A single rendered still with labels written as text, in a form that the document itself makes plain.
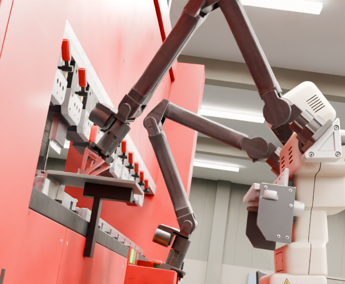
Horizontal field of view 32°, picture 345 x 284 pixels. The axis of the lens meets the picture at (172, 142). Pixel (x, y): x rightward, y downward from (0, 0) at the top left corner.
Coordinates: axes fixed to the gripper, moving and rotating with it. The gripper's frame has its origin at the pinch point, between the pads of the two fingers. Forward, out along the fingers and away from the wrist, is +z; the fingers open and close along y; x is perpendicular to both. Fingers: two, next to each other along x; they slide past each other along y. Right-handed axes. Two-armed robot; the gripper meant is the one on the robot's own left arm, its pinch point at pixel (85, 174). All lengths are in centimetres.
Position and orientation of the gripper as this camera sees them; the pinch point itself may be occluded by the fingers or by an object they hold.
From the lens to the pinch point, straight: 181.2
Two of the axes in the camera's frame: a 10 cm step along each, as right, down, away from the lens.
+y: -0.9, -2.7, -9.6
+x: 8.1, 5.4, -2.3
